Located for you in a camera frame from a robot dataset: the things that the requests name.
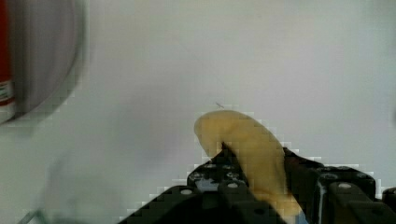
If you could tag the red ketchup bottle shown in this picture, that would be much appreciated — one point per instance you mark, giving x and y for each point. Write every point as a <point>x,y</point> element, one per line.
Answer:
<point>7,99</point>

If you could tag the yellow plush peeled banana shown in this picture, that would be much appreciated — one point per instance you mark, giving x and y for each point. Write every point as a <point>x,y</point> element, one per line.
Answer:
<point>258,152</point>

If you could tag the grey round plate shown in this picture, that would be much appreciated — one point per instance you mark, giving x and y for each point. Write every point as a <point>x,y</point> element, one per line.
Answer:
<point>44,39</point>

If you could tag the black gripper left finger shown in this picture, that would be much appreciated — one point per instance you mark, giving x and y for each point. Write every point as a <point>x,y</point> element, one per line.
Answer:
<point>223,167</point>

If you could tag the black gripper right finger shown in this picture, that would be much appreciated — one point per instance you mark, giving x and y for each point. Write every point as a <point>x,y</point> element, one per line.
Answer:
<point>309,183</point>

